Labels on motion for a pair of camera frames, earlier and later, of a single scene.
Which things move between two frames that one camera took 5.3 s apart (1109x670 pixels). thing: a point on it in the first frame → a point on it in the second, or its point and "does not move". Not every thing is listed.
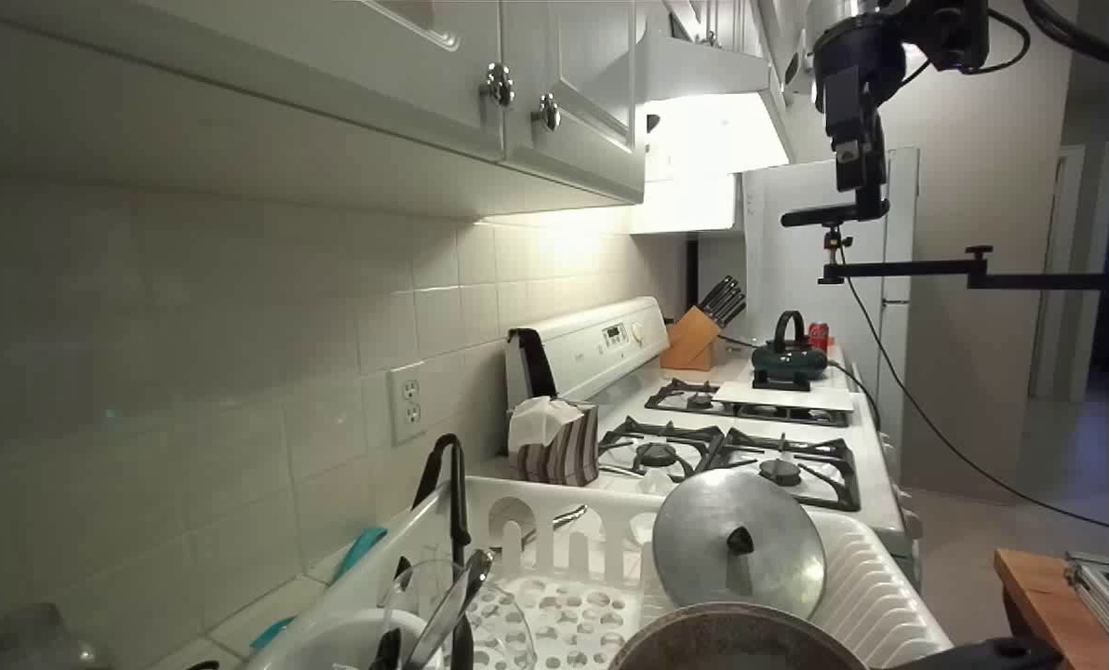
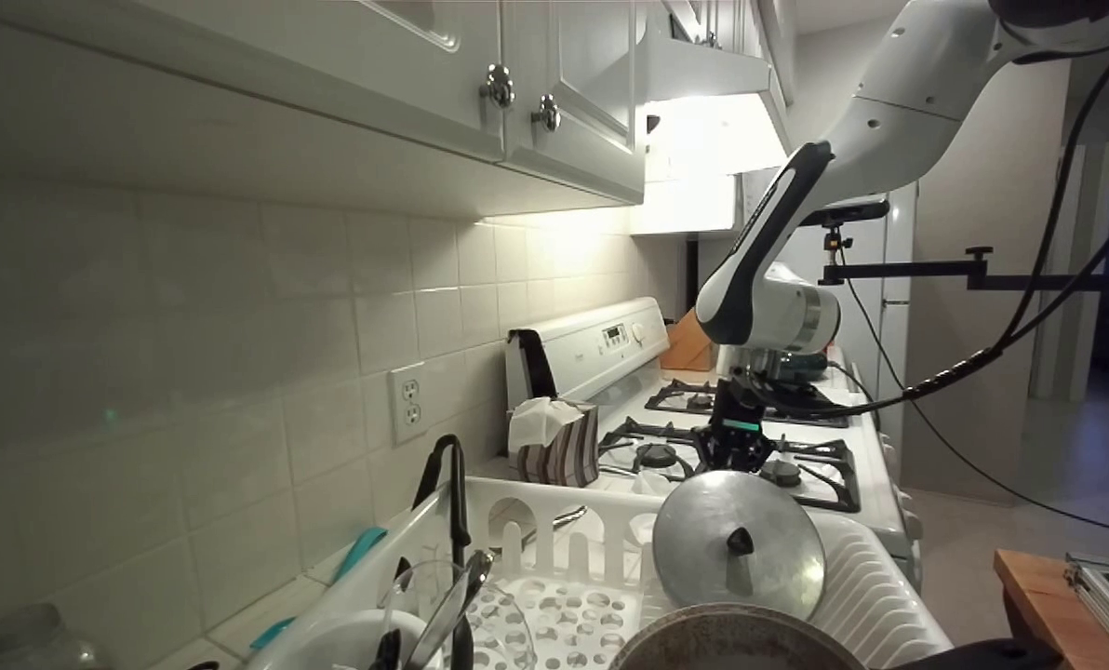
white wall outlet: (407, 392) does not move
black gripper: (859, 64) → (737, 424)
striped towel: (557, 439) does not move
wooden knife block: (692, 327) does not move
